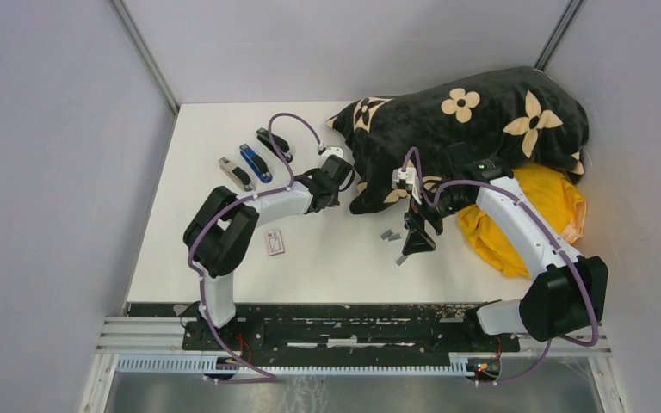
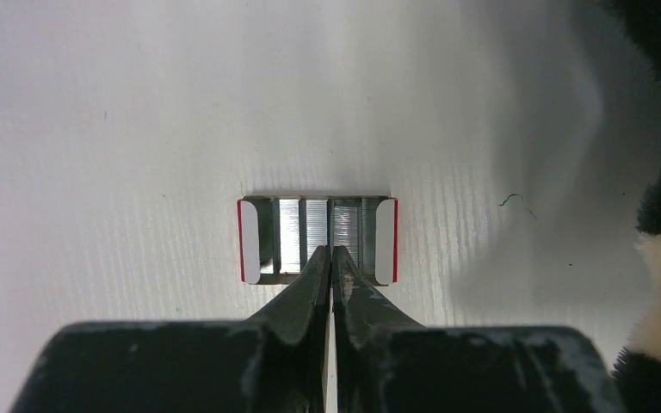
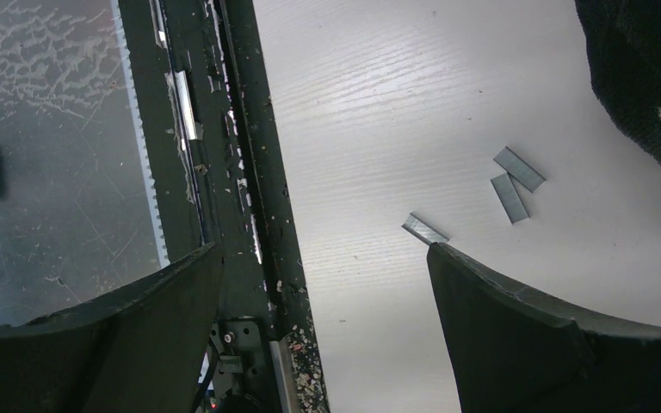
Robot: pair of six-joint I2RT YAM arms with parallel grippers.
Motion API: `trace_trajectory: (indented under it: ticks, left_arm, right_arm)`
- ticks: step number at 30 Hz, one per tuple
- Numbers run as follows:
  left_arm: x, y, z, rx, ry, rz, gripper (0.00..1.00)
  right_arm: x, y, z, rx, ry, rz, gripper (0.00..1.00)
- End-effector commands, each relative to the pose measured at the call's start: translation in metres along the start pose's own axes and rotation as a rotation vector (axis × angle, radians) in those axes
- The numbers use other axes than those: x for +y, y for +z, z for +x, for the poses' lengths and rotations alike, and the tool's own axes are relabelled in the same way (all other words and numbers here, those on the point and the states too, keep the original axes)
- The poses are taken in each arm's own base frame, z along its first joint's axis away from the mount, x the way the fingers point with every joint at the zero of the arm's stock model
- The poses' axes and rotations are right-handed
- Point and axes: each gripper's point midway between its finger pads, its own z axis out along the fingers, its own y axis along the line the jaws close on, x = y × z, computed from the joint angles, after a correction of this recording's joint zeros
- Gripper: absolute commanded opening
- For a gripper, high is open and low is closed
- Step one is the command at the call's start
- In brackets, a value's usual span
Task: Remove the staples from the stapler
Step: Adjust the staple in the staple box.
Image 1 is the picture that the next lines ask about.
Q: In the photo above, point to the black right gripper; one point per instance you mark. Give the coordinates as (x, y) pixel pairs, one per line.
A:
(417, 239)

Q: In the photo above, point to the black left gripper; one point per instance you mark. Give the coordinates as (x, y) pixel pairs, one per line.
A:
(336, 201)

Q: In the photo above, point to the blue stapler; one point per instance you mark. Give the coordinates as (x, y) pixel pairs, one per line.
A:
(256, 163)

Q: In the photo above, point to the black stapler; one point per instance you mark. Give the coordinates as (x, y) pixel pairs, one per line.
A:
(276, 144)

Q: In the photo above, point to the red white staple box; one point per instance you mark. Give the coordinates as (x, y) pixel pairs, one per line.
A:
(274, 243)

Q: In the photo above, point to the beige stapler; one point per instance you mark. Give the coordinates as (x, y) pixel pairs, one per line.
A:
(236, 174)

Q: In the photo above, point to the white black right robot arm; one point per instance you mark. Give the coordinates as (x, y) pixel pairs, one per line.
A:
(566, 297)

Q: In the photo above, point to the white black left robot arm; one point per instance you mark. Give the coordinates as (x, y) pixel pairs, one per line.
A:
(219, 235)

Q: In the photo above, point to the black floral plush pillow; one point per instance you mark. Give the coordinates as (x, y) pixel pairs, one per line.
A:
(518, 114)

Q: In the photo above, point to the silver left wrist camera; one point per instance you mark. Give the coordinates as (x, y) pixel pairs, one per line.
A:
(330, 150)

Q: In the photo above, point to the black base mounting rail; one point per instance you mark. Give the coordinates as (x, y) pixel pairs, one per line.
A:
(370, 336)

